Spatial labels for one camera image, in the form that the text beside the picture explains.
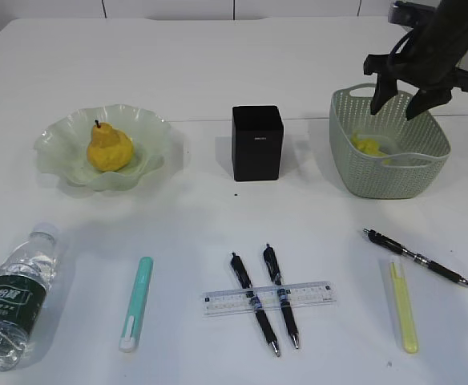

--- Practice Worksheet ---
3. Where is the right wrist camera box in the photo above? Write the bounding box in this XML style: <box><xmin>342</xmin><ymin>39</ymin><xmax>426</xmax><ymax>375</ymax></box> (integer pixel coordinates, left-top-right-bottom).
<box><xmin>388</xmin><ymin>1</ymin><xmax>436</xmax><ymax>28</ymax></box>

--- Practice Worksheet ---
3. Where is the black gel pen right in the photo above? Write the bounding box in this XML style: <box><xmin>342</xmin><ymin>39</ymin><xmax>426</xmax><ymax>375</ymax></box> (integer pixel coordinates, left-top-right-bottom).
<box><xmin>363</xmin><ymin>229</ymin><xmax>468</xmax><ymax>288</ymax></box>

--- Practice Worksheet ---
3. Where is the black gel pen left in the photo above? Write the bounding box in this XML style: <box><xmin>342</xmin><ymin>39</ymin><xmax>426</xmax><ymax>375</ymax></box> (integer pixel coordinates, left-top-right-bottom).
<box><xmin>230</xmin><ymin>253</ymin><xmax>280</xmax><ymax>357</ymax></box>

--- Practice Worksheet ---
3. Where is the black gel pen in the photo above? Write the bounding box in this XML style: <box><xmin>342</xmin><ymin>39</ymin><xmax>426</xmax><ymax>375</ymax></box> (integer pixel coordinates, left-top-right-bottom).
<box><xmin>263</xmin><ymin>243</ymin><xmax>300</xmax><ymax>350</ymax></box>
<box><xmin>230</xmin><ymin>253</ymin><xmax>280</xmax><ymax>357</ymax></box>
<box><xmin>363</xmin><ymin>229</ymin><xmax>468</xmax><ymax>288</ymax></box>

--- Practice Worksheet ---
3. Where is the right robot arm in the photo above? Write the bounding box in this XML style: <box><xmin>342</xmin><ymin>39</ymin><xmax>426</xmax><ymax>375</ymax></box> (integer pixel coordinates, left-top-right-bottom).
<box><xmin>363</xmin><ymin>0</ymin><xmax>468</xmax><ymax>120</ymax></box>

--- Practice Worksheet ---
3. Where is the yellow waste paper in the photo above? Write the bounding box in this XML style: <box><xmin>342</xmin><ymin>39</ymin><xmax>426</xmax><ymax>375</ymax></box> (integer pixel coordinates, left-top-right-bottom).
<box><xmin>350</xmin><ymin>132</ymin><xmax>391</xmax><ymax>165</ymax></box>

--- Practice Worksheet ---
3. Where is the black gel pen middle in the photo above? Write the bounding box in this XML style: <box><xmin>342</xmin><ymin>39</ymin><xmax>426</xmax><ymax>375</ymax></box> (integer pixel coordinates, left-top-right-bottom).
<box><xmin>263</xmin><ymin>243</ymin><xmax>300</xmax><ymax>350</ymax></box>

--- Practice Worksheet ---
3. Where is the clear plastic ruler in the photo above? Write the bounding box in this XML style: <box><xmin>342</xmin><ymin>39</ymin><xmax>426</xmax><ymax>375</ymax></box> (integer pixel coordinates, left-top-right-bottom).
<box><xmin>200</xmin><ymin>281</ymin><xmax>337</xmax><ymax>316</ymax></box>

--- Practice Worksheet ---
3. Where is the green wavy glass plate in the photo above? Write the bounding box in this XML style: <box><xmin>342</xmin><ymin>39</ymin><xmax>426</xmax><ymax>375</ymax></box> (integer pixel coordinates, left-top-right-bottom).
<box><xmin>34</xmin><ymin>104</ymin><xmax>170</xmax><ymax>191</ymax></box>

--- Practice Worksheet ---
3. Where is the green plastic woven basket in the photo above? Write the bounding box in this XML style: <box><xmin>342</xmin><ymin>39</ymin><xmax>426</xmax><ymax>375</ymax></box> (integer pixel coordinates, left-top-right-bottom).
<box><xmin>329</xmin><ymin>83</ymin><xmax>451</xmax><ymax>200</ymax></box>

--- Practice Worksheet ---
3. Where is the teal pen in sleeve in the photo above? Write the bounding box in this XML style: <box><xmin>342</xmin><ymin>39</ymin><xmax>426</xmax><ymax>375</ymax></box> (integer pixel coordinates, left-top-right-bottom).
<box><xmin>119</xmin><ymin>257</ymin><xmax>154</xmax><ymax>353</ymax></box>

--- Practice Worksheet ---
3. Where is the clear water bottle green label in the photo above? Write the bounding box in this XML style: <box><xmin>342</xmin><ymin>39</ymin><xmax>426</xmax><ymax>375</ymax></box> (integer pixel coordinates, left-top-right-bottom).
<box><xmin>0</xmin><ymin>223</ymin><xmax>59</xmax><ymax>371</ymax></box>

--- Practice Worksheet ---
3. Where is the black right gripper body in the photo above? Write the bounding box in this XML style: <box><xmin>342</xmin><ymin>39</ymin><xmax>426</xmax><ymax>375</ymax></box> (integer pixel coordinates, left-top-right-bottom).
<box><xmin>363</xmin><ymin>19</ymin><xmax>468</xmax><ymax>91</ymax></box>

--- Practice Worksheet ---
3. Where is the yellow pen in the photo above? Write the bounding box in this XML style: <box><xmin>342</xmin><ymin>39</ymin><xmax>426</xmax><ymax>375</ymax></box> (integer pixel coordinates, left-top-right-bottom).
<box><xmin>389</xmin><ymin>257</ymin><xmax>419</xmax><ymax>355</ymax></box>

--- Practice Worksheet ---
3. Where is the black square pen holder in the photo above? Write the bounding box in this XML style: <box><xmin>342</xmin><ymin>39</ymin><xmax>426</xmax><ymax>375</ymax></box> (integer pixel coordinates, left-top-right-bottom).
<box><xmin>232</xmin><ymin>105</ymin><xmax>284</xmax><ymax>182</ymax></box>

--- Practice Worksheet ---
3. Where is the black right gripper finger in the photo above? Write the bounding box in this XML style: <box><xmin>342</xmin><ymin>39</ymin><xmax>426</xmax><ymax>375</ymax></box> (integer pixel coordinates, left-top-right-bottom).
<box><xmin>405</xmin><ymin>87</ymin><xmax>452</xmax><ymax>120</ymax></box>
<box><xmin>370</xmin><ymin>74</ymin><xmax>397</xmax><ymax>116</ymax></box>

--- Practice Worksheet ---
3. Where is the yellow pear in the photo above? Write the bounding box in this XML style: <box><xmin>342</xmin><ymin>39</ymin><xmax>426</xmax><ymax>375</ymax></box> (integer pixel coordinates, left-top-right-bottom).
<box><xmin>87</xmin><ymin>120</ymin><xmax>135</xmax><ymax>172</ymax></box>

